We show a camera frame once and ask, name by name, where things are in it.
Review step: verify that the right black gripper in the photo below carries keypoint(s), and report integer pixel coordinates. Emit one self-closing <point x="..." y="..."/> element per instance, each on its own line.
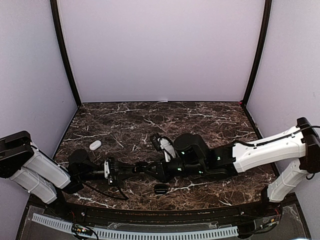
<point x="160" y="173"/>

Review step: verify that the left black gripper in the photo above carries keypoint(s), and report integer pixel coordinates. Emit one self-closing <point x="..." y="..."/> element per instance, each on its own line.
<point x="123" y="165"/>

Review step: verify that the white earbud charging case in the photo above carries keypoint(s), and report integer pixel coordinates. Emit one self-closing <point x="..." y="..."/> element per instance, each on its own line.
<point x="95" y="145"/>

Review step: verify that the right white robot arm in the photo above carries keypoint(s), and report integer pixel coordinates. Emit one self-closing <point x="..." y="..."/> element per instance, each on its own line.
<point x="300" y="143"/>

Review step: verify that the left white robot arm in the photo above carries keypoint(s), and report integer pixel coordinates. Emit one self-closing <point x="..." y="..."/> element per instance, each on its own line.
<point x="22" y="162"/>

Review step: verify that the black closed charging case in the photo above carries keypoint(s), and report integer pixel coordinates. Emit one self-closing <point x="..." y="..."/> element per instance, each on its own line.
<point x="161" y="189"/>

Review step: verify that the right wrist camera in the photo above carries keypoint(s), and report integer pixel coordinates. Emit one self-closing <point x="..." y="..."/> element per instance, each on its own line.
<point x="167" y="147"/>

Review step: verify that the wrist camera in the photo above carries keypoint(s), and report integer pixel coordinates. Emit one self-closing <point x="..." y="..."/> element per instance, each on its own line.
<point x="167" y="147"/>
<point x="106" y="170"/>

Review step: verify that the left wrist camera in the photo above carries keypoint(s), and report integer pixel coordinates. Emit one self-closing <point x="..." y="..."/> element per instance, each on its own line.
<point x="106" y="170"/>

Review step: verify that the white slotted cable duct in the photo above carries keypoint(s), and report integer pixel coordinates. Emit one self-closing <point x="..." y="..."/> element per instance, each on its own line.
<point x="109" y="234"/>

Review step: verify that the black front frame rail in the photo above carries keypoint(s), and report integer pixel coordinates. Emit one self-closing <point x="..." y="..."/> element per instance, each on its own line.
<point x="89" y="211"/>

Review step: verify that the left black frame post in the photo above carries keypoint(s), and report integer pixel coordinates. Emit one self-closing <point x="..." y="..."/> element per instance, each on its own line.
<point x="63" y="51"/>

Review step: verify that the black frame post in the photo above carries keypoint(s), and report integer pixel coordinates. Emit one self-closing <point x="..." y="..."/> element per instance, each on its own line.
<point x="63" y="51"/>
<point x="258" y="52"/>

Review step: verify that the right black frame post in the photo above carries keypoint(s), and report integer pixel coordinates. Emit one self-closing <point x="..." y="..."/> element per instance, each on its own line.
<point x="258" y="52"/>

